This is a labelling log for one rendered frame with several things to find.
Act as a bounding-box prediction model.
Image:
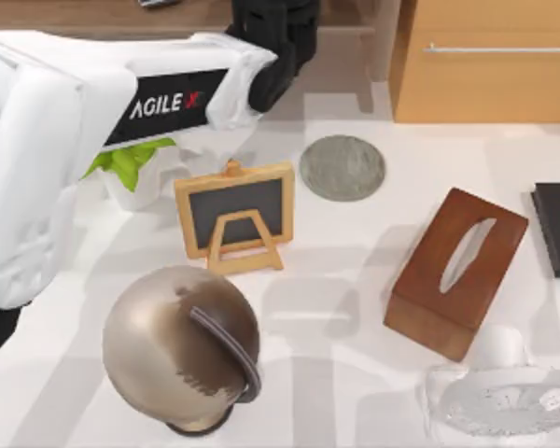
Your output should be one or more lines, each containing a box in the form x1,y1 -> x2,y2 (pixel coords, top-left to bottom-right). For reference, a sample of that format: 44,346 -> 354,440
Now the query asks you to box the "green leafy plant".
82,136 -> 176,193

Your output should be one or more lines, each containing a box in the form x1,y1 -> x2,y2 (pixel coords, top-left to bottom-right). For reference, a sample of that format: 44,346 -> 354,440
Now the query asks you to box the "long metal handle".
423,42 -> 560,54

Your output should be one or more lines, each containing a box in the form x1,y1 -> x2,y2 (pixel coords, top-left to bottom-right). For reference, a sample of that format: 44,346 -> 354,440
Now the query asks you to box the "wooden cupboard door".
388,0 -> 560,125

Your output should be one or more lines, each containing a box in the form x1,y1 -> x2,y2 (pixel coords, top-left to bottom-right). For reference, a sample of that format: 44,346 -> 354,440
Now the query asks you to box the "wooden framed blackboard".
174,159 -> 297,276

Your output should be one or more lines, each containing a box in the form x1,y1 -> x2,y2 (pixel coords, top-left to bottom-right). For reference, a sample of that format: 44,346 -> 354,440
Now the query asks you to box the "black book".
529,181 -> 560,280

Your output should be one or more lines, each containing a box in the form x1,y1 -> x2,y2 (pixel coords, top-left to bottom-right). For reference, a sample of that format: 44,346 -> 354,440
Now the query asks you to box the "brown wooden tissue box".
383,187 -> 530,363

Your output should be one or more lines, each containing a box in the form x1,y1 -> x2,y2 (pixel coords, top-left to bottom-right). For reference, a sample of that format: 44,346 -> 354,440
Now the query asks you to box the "bronze round kettle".
102,265 -> 263,438

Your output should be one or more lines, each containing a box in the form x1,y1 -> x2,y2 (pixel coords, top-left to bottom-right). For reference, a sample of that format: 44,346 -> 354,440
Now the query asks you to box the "grey round coaster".
299,133 -> 387,203

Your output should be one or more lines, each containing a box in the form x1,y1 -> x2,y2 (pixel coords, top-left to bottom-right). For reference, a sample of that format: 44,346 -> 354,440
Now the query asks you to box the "white plant pot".
103,121 -> 259,212

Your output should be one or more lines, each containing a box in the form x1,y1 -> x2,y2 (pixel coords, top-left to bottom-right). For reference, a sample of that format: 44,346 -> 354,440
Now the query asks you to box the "wooden open shelf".
0,0 -> 405,116

